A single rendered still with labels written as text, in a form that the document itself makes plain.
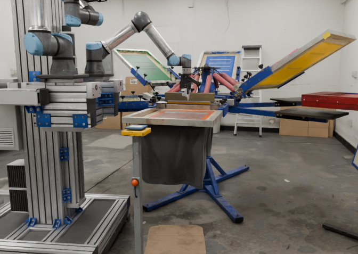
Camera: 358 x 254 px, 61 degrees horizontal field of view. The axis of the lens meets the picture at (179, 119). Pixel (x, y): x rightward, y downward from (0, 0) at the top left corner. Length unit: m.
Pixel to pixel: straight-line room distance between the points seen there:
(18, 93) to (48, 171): 0.63
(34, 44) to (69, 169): 0.89
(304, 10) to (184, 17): 2.36
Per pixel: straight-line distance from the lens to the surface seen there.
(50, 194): 2.32
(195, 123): 1.83
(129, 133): 1.71
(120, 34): 2.48
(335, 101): 2.41
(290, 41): 6.54
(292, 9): 6.62
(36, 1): 1.87
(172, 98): 2.50
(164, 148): 2.02
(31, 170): 2.33
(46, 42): 1.83
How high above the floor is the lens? 1.29
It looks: 9 degrees down
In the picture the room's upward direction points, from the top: straight up
